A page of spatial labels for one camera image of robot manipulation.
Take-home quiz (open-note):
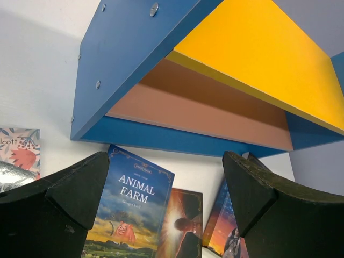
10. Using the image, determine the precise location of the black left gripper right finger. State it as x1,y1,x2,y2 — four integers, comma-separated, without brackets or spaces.
223,152,343,257

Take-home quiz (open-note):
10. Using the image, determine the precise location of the Jane Eyre book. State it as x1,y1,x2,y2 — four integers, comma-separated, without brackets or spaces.
203,180,249,257

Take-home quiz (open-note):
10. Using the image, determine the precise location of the blue yellow wooden bookshelf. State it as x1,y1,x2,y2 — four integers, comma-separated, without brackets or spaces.
70,1,343,157

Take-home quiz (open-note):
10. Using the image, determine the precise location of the Three Days to See book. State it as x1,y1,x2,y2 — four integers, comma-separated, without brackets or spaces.
156,188,203,258

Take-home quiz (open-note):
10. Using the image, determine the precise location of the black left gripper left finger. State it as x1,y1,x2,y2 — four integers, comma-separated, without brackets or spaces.
1,152,109,257

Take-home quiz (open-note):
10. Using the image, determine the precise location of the Little Women floral book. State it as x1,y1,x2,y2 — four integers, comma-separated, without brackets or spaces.
1,127,40,192

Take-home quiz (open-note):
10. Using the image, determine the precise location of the Animal Farm book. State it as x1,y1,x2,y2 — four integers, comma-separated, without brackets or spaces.
82,145,175,257

